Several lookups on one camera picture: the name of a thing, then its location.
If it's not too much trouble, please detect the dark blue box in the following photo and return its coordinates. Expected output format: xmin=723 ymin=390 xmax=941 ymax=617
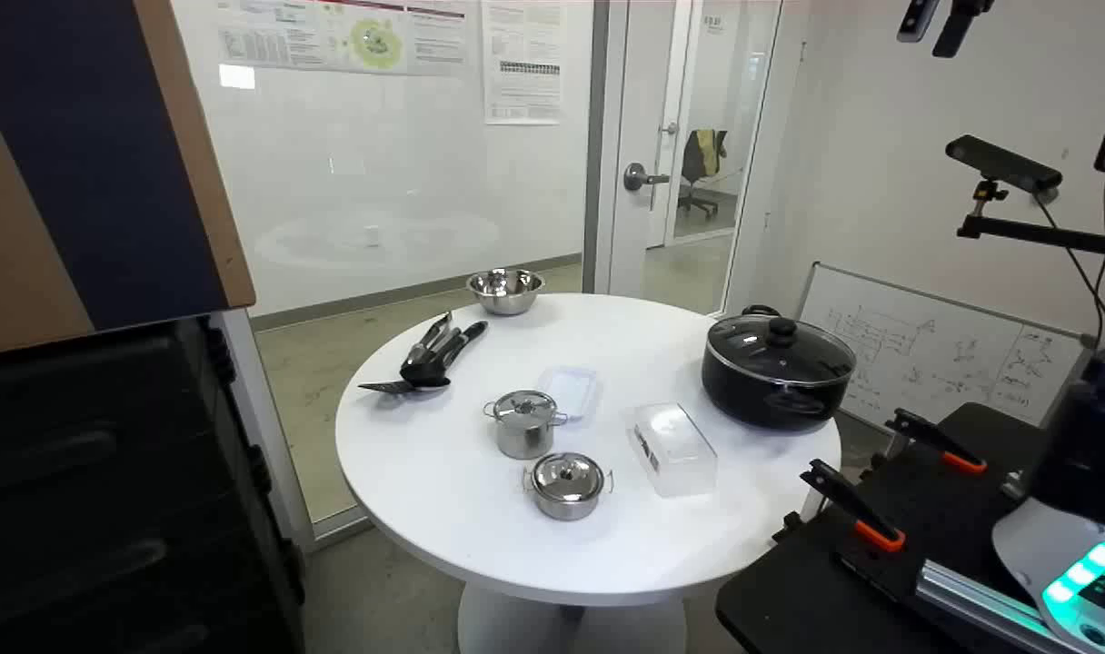
xmin=1030 ymin=340 xmax=1105 ymax=539

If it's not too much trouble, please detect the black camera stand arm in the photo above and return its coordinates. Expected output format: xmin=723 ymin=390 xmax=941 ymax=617
xmin=952 ymin=178 xmax=1105 ymax=263

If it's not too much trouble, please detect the thin black camera cable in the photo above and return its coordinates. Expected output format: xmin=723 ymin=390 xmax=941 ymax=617
xmin=1030 ymin=191 xmax=1105 ymax=349

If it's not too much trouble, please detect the glass pot lid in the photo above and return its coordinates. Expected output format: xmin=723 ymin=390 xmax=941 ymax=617
xmin=704 ymin=304 xmax=857 ymax=390

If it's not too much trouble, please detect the brown cardboard box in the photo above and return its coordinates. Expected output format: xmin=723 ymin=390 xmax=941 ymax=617
xmin=0 ymin=0 xmax=260 ymax=361

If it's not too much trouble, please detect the wide wall poster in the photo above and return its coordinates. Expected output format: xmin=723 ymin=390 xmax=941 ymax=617
xmin=220 ymin=0 xmax=478 ymax=80

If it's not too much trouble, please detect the black cooking pot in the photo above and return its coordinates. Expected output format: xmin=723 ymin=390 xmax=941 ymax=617
xmin=697 ymin=300 xmax=861 ymax=433

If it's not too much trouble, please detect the black breadboard table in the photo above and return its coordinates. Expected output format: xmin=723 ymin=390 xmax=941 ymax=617
xmin=713 ymin=398 xmax=1105 ymax=654

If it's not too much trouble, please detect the aluminium rail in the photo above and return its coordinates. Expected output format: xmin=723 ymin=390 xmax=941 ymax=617
xmin=913 ymin=557 xmax=1066 ymax=654

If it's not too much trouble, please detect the black drawer cabinet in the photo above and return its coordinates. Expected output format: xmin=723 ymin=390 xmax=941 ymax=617
xmin=0 ymin=317 xmax=310 ymax=654

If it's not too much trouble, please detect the white flat lid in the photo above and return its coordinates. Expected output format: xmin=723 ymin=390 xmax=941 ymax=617
xmin=536 ymin=363 xmax=608 ymax=429

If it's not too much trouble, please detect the tall white wall poster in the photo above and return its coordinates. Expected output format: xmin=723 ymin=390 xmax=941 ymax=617
xmin=479 ymin=0 xmax=568 ymax=127

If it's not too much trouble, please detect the small steel pot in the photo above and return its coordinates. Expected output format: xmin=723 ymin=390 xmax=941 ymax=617
xmin=519 ymin=447 xmax=615 ymax=525
xmin=485 ymin=385 xmax=568 ymax=465

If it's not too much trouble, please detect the black orange clamp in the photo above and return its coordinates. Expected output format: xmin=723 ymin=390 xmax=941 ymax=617
xmin=800 ymin=454 xmax=913 ymax=561
xmin=879 ymin=403 xmax=992 ymax=478

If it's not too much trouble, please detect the whiteboard with drawings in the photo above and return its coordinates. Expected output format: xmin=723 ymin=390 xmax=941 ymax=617
xmin=798 ymin=259 xmax=1092 ymax=433

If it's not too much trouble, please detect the black stereo camera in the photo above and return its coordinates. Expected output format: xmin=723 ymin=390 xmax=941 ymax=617
xmin=941 ymin=129 xmax=1066 ymax=200

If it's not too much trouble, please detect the steel mixing bowl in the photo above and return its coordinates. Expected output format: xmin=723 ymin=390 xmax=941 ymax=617
xmin=461 ymin=265 xmax=551 ymax=320

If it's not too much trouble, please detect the black office chair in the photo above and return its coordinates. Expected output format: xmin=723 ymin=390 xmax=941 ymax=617
xmin=675 ymin=122 xmax=731 ymax=225

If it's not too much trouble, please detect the black spatula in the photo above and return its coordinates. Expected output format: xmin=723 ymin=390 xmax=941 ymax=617
xmin=358 ymin=349 xmax=454 ymax=398

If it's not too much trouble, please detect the white framed glass door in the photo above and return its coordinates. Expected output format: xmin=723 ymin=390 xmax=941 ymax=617
xmin=595 ymin=0 xmax=788 ymax=304

